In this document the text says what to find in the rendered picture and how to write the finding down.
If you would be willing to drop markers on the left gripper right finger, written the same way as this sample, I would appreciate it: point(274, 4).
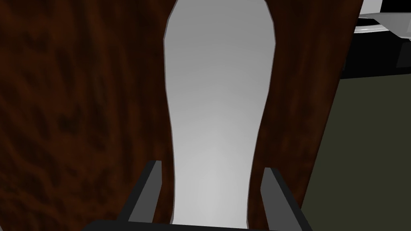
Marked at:
point(281, 202)

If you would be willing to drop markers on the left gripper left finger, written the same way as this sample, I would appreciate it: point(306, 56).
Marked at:
point(146, 195)

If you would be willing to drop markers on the dark brown wooden door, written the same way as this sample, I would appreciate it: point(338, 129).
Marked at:
point(80, 112)

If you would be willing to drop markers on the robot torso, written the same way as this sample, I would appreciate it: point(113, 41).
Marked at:
point(383, 35)

